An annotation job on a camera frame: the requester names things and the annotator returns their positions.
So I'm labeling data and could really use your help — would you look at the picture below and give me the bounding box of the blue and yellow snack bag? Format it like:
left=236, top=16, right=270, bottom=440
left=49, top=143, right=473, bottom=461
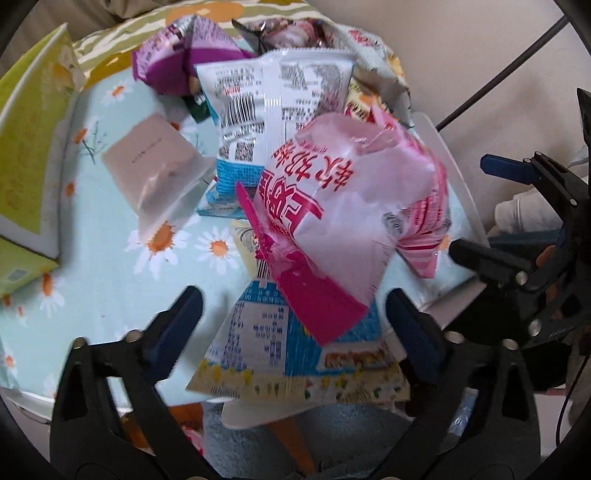
left=185, top=219, right=411, bottom=407

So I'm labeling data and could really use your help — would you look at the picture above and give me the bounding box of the dark green cracker packet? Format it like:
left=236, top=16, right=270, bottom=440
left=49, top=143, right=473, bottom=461
left=185, top=95, right=213, bottom=123

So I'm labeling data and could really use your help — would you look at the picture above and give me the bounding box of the beige small packet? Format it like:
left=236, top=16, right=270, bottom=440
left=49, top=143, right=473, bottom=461
left=100, top=114, right=218, bottom=243

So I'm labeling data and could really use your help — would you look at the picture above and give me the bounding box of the white cloth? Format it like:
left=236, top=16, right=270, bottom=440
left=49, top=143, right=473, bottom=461
left=495, top=191, right=568, bottom=232

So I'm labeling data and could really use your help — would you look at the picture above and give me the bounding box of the wooden table leg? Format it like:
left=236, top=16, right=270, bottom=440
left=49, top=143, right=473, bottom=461
left=268, top=415, right=319, bottom=472

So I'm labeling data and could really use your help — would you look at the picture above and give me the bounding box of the green cardboard box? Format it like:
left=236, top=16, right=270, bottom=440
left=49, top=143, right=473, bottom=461
left=0, top=23, right=88, bottom=296

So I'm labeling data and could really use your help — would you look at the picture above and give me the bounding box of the purple snack bag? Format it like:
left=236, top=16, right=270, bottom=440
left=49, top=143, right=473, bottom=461
left=131, top=16, right=254, bottom=97

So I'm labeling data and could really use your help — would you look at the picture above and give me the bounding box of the white and orange snack bag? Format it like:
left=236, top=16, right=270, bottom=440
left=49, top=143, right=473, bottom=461
left=323, top=23, right=411, bottom=127

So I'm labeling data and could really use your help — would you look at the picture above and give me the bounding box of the grey cloth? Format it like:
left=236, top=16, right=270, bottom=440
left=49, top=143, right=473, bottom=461
left=203, top=406, right=416, bottom=480

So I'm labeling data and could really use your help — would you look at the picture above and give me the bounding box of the light blue daisy cloth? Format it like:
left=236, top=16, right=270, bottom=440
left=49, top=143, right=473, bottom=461
left=0, top=69, right=481, bottom=402

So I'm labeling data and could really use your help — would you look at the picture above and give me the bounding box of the white and blue snack bag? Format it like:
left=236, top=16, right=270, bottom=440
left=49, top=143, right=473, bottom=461
left=194, top=48, right=356, bottom=220

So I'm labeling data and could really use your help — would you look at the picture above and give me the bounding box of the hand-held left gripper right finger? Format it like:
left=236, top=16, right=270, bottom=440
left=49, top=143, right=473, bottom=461
left=383, top=288, right=541, bottom=480

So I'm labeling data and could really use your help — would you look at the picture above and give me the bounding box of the pink snack bag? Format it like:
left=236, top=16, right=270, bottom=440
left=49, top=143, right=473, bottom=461
left=235, top=108, right=453, bottom=347

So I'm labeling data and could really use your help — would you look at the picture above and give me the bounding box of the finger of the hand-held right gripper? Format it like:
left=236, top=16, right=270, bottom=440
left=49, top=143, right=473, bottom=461
left=480, top=151, right=591, bottom=232
left=449, top=239, right=546, bottom=296

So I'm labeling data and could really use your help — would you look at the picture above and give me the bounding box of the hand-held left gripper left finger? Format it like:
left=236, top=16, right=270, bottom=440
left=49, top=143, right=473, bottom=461
left=50, top=285, right=206, bottom=480

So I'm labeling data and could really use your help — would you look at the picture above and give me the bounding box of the thin black cable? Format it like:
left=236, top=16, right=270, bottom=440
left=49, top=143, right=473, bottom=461
left=556, top=360, right=583, bottom=444

